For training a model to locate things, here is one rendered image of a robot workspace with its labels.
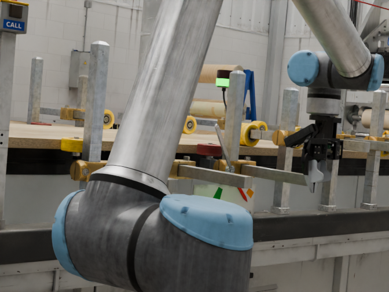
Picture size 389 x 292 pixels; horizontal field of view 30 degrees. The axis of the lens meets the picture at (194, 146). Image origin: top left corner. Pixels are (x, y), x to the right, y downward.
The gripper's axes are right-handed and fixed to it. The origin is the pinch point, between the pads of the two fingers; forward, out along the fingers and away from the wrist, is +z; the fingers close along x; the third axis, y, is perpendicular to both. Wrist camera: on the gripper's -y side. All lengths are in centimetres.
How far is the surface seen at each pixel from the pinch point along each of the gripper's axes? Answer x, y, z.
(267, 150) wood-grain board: 31, -46, -8
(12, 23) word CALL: -81, -23, -34
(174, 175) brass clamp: -27.9, -25.4, -0.7
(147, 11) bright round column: 211, -356, -107
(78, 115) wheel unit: 7, -131, -15
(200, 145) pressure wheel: -4.5, -41.4, -8.6
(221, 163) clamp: -8.8, -27.0, -4.3
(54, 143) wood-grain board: -55, -45, -7
